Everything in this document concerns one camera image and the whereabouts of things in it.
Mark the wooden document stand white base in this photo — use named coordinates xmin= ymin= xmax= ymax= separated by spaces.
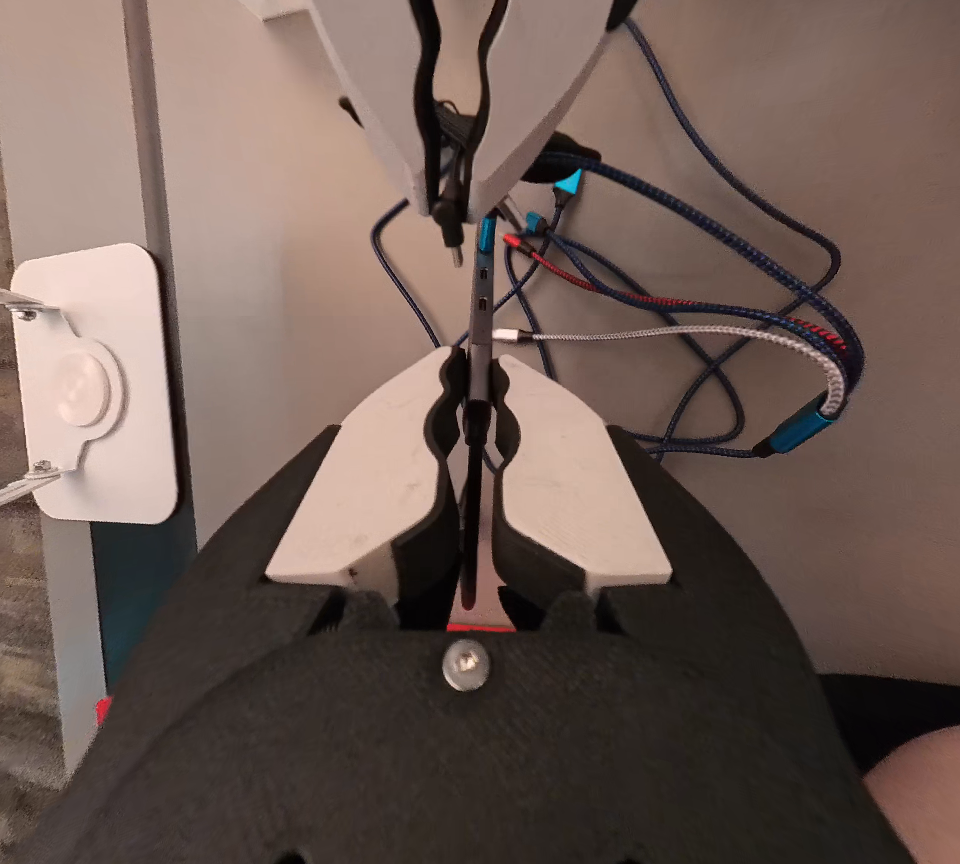
xmin=0 ymin=243 xmax=181 ymax=526

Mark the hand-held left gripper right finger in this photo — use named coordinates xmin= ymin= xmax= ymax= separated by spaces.
xmin=487 ymin=354 xmax=674 ymax=614

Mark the grey usb hub with cable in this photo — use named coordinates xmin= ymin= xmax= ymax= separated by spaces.
xmin=456 ymin=249 xmax=502 ymax=612

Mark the blue braided multi-head cable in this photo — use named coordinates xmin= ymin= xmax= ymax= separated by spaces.
xmin=371 ymin=16 xmax=867 ymax=464

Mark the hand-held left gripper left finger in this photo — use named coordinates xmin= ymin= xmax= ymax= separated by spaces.
xmin=264 ymin=346 xmax=460 ymax=614

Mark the person's left forearm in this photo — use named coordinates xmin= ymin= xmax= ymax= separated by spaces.
xmin=862 ymin=729 xmax=960 ymax=864

